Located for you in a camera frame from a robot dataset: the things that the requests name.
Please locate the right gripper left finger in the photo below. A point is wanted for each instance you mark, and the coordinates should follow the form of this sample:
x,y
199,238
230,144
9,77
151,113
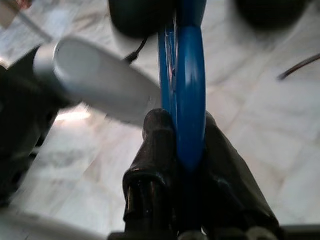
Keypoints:
x,y
152,175

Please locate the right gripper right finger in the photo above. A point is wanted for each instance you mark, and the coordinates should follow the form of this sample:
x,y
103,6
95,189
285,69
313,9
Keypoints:
x,y
230,195

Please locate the blue plastic clothes hanger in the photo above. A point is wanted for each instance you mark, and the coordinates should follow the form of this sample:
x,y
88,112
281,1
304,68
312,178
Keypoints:
x,y
192,75

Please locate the silver metal clothes rack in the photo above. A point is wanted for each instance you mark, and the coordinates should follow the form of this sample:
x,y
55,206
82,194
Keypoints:
x,y
100,82

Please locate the black robot foot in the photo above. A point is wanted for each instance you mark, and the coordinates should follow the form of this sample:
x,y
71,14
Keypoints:
x,y
270,12
142,15

